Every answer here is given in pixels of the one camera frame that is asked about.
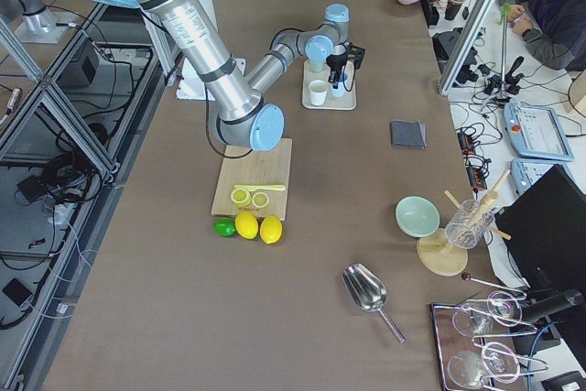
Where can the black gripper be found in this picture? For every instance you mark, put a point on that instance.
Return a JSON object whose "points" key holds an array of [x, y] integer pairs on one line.
{"points": [[337, 61]]}

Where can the light blue cup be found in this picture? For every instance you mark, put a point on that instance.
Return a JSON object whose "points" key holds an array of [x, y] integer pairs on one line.
{"points": [[340, 88]]}

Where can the cream white cup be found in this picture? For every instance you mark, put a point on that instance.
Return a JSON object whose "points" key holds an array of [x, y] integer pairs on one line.
{"points": [[318, 92]]}

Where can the mint green cup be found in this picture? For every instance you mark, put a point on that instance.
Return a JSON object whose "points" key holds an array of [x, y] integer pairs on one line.
{"points": [[315, 66]]}

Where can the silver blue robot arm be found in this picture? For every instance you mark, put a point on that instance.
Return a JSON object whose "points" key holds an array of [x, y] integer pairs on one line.
{"points": [[244, 119], [39, 23]]}

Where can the beige rectangular tray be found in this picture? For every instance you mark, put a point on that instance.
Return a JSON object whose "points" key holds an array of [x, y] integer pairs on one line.
{"points": [[346, 103]]}

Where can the metal glass rack tray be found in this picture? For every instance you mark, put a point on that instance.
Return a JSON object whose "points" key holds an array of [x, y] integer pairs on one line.
{"points": [[449, 342]]}

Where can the grey folded cloth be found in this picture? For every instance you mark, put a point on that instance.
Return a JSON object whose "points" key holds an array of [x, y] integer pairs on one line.
{"points": [[408, 134]]}

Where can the wooden cutting board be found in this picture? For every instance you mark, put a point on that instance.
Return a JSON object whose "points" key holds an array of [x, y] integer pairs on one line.
{"points": [[258, 168]]}

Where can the yellow plastic knife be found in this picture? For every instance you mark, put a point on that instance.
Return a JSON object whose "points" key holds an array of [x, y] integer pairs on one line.
{"points": [[273, 187]]}

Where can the iced coffee cup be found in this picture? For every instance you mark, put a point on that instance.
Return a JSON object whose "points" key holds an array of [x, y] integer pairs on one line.
{"points": [[452, 9]]}

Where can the right lemon half slice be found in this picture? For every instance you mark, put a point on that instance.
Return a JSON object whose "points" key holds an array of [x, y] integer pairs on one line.
{"points": [[260, 199]]}

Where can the lemon half slice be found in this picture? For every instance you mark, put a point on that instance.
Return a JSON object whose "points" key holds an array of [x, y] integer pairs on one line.
{"points": [[260, 199], [240, 197]]}

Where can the left lemon half slice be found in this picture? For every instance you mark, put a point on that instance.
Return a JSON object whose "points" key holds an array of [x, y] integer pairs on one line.
{"points": [[240, 197]]}

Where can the mint green bowl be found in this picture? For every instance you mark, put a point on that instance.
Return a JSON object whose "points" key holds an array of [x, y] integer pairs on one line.
{"points": [[417, 216]]}

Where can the yellow lemon right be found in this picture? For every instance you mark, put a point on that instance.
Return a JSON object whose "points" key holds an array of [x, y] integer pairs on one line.
{"points": [[271, 229]]}

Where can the yellow lemon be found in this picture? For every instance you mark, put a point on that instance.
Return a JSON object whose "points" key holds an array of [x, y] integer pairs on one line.
{"points": [[271, 229], [246, 225]]}

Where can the green tipped metal rod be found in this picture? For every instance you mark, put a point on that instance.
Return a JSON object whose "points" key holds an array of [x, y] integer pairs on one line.
{"points": [[502, 95]]}

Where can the yellow lemon left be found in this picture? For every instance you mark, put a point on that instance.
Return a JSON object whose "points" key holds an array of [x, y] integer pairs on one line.
{"points": [[246, 225]]}

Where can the green lime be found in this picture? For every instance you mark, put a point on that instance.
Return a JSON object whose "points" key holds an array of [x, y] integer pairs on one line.
{"points": [[224, 227]]}

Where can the clear textured glass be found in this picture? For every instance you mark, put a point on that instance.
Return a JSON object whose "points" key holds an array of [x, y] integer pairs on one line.
{"points": [[467, 226]]}

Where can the wooden cup stand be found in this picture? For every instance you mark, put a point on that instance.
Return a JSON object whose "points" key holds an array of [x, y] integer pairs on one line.
{"points": [[445, 259]]}

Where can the blue teach pendant upper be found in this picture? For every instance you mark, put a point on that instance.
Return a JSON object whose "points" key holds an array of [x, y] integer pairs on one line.
{"points": [[536, 132]]}

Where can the blue teach pendant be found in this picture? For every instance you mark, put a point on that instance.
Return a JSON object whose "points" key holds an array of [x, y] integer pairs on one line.
{"points": [[525, 172], [536, 132]]}

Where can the blue teach pendant lower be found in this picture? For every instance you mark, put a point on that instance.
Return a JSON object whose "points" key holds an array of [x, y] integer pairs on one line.
{"points": [[525, 172]]}

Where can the metal scoop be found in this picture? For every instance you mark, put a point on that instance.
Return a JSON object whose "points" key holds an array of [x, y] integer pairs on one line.
{"points": [[368, 293]]}

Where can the seated person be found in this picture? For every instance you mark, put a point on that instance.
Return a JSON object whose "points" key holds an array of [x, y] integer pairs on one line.
{"points": [[553, 31]]}

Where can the black monitor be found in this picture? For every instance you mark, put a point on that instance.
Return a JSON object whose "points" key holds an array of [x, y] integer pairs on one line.
{"points": [[547, 228]]}

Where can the upper wine glass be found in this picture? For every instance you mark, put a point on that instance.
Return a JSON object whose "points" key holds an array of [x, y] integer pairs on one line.
{"points": [[477, 317]]}

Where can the wine glass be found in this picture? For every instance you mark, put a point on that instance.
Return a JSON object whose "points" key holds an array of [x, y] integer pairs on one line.
{"points": [[493, 366], [477, 317]]}

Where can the lower wine glass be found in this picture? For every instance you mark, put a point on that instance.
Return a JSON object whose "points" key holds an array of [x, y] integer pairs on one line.
{"points": [[493, 366]]}

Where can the aluminium frame post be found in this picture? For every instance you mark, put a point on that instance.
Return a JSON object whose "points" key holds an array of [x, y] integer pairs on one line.
{"points": [[463, 45]]}

